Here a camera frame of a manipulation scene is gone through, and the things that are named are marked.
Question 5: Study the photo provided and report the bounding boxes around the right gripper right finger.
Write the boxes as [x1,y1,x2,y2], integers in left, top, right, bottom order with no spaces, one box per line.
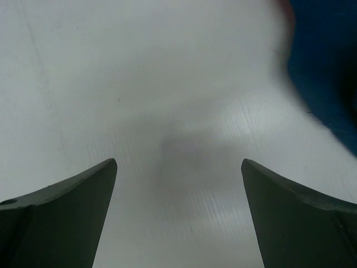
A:
[241,159,356,268]

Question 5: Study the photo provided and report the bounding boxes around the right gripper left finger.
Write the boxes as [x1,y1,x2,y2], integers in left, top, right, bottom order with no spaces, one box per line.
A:
[1,159,117,267]

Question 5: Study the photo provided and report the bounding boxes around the red t shirt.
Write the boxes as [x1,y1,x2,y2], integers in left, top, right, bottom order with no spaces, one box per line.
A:
[274,0,295,50]

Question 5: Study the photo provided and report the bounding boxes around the blue printed t shirt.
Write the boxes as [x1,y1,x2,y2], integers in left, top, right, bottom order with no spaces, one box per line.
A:
[287,1,356,155]

